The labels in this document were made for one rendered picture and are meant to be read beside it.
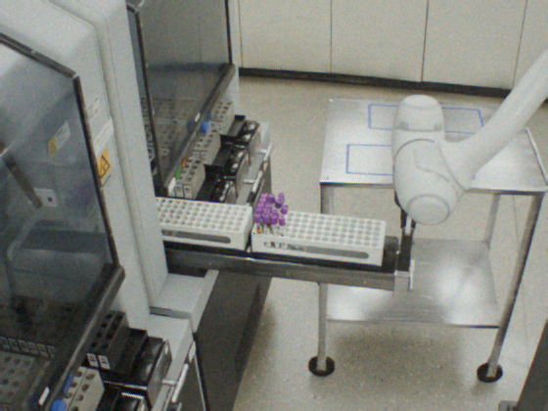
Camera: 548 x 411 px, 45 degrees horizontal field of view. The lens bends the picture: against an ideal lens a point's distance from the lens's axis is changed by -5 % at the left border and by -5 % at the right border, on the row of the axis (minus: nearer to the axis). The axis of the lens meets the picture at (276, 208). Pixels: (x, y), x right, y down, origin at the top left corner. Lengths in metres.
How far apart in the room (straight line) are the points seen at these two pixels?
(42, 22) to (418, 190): 0.69
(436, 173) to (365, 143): 0.75
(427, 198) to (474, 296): 1.12
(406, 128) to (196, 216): 0.56
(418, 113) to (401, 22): 2.45
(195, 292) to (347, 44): 2.46
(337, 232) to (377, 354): 0.95
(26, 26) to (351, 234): 0.84
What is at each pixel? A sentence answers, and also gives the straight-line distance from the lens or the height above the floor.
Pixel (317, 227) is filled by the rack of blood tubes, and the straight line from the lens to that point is 1.59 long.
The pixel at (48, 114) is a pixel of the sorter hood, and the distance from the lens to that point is 1.05.
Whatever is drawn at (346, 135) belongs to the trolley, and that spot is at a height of 0.82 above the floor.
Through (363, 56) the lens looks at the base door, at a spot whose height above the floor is 0.21.
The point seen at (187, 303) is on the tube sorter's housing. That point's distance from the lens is 1.61.
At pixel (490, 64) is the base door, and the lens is 3.89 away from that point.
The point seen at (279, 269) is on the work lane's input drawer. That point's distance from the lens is 1.60.
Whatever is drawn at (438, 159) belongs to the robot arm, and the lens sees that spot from 1.24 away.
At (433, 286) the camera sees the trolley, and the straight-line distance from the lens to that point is 2.31.
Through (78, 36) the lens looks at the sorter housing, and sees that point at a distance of 1.16.
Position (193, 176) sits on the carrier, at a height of 0.88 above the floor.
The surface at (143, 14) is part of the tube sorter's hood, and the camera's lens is 1.36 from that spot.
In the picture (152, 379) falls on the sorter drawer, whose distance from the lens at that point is 1.39.
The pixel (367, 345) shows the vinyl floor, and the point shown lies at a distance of 2.48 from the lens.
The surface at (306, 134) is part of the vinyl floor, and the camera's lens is 3.54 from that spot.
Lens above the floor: 1.87
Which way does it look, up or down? 38 degrees down
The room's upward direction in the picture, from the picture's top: 2 degrees counter-clockwise
